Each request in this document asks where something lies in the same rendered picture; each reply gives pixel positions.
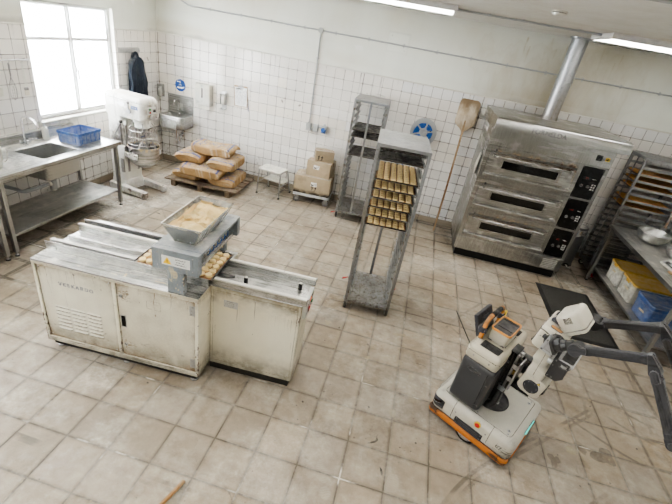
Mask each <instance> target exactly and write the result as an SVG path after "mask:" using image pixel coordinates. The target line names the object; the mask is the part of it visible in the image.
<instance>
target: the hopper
mask: <svg viewBox="0 0 672 504"><path fill-rule="evenodd" d="M200 202H206V203H210V204H212V205H214V206H217V207H223V208H228V209H227V210H226V211H224V212H223V213H222V214H221V215H220V216H219V217H218V218H216V219H215V220H214V221H213V222H212V223H211V224H210V225H208V226H207V227H206V228H205V229H204V230H203V231H202V232H198V231H194V230H189V229H185V228H181V227H176V226H172V224H174V223H175V222H176V221H177V220H178V219H179V217H182V216H184V215H186V214H187V213H188V212H189V211H190V210H191V209H193V208H194V206H195V205H196V204H199V203H200ZM234 204H235V203H232V202H228V201H223V200H219V199H214V198H210V197H206V196H201V195H199V196H198V197H196V198H195V199H193V200H192V201H190V202H189V203H188V204H186V205H185V206H183V207H182V208H180V209H179V210H178V211H176V212H175V213H173V214H172V215H171V216H169V217H168V218H166V219H165V220H163V221H162V222H161V223H160V224H161V225H162V226H163V227H164V228H165V230H166V231H167V232H168V233H169V235H170V236H171V237H172V239H173V240H174V241H178V242H182V243H187V244H191V245H197V244H198V243H199V242H200V241H201V240H202V239H203V238H204V237H205V236H206V235H208V234H209V233H210V232H211V231H212V230H213V229H214V228H215V227H216V226H217V225H218V224H220V223H221V222H222V221H223V220H224V218H225V217H226V215H227V214H228V212H229V211H230V209H231V208H232V206H233V205H234ZM187 209H188V210H187ZM180 212H181V213H180ZM184 212H185V213H184ZM174 218H175V219H174ZM175 220H176V221H175Z"/></svg>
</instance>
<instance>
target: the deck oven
mask: <svg viewBox="0 0 672 504"><path fill-rule="evenodd" d="M484 116H485V118H486V119H485V122H484V125H483V128H482V131H481V134H480V137H479V140H478V143H477V146H476V149H475V152H474V155H473V158H472V161H471V164H470V167H469V170H468V173H467V176H466V179H465V182H464V185H463V188H462V191H461V194H460V197H459V200H458V203H457V207H456V210H455V213H454V216H453V219H452V222H451V225H452V242H453V253H455V254H460V255H464V256H468V257H472V258H476V259H480V260H484V261H488V262H492V263H496V264H500V265H504V266H508V267H512V268H516V269H520V270H524V271H528V272H532V273H536V274H540V275H544V276H549V277H551V276H552V274H553V272H554V271H555V272H558V271H559V269H560V267H561V265H562V263H563V261H564V259H565V257H566V255H567V253H568V251H569V249H570V247H571V245H572V243H573V242H574V240H575V238H576V236H577V234H578V231H579V229H580V227H581V225H582V223H583V221H584V219H585V217H586V215H587V213H588V211H589V209H590V207H591V205H592V203H593V201H594V199H595V197H596V195H597V194H598V192H599V190H600V188H601V186H602V184H603V182H604V180H605V178H606V176H607V174H608V172H609V169H610V168H611V166H612V164H613V162H614V160H615V158H616V156H617V154H620V155H625V156H629V155H630V153H631V151H632V149H633V147H634V144H633V143H631V142H629V141H627V140H625V139H623V138H621V137H619V136H617V135H615V134H613V133H611V132H608V131H606V130H604V129H602V128H600V127H597V126H592V125H587V124H582V123H577V122H572V121H567V120H562V119H558V120H557V121H558V122H554V121H549V120H545V119H541V118H539V117H541V115H538V114H533V113H528V112H523V111H518V110H513V109H508V108H503V107H498V106H493V105H487V108H486V111H485V114H484ZM484 148H485V149H484ZM482 149H483V150H484V151H483V152H482V156H481V159H480V161H479V164H478V167H477V170H476V172H475V173H474V165H475V162H476V160H477V158H478V156H479V154H480V152H481V151H482Z"/></svg>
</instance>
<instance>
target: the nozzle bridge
mask: <svg viewBox="0 0 672 504"><path fill-rule="evenodd" d="M227 231H228V232H227ZM239 231H240V216H237V215H233V214H227V215H226V217H225V218H224V220H223V221H222V222H221V223H220V224H218V225H217V226H216V227H215V228H214V229H213V230H212V231H211V232H210V233H209V234H208V235H206V236H205V237H204V238H203V239H202V240H201V241H200V242H199V243H198V244H197V245H191V244H187V243H182V242H178V241H174V240H173V239H172V237H171V236H170V235H169V233H168V234H167V235H165V236H164V237H163V238H161V239H160V240H159V241H157V242H156V243H155V244H154V245H152V246H151V251H152V266H153V267H156V268H160V269H164V270H167V279H168V292H170V293H174V294H178V295H182V296H185V294H186V293H187V275H189V276H193V277H198V278H199V277H200V275H201V274H202V267H203V266H204V265H205V264H206V263H207V262H208V261H209V260H210V259H211V258H212V257H213V256H214V255H215V254H216V253H217V252H218V250H219V249H220V248H221V249H220V251H224V252H225V251H226V250H227V241H228V240H229V239H230V238H231V237H232V236H233V235H235V236H238V235H239ZM224 234H225V236H227V234H228V236H227V237H225V239H224V240H222V241H221V240H220V242H221V243H220V244H218V246H217V247H216V248H214V250H213V251H211V252H210V254H209V255H207V256H206V258H205V259H203V255H204V254H205V253H206V252H207V251H208V250H209V249H210V248H211V247H212V246H213V245H214V244H215V243H216V242H217V241H218V240H219V239H221V237H222V236H223V235H224ZM223 245H224V246H223ZM222 246H223V248H222Z"/></svg>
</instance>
